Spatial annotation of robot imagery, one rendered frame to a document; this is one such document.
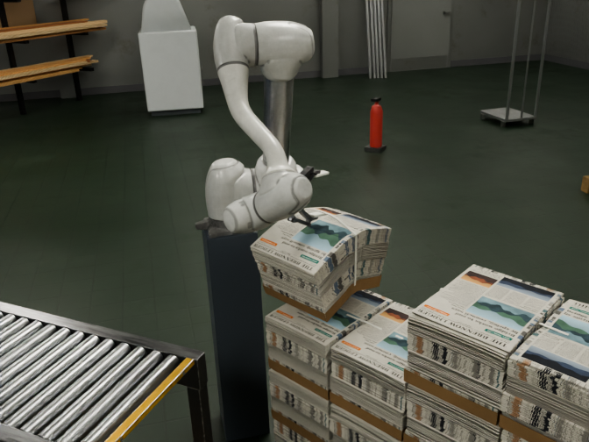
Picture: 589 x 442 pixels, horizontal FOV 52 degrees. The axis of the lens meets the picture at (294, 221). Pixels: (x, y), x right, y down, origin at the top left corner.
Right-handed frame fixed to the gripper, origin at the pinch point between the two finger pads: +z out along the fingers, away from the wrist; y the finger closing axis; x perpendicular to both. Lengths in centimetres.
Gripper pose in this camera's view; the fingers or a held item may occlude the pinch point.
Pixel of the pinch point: (322, 192)
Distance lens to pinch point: 201.6
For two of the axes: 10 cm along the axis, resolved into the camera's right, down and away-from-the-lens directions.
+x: 7.3, 2.7, -6.3
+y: -0.4, 9.4, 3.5
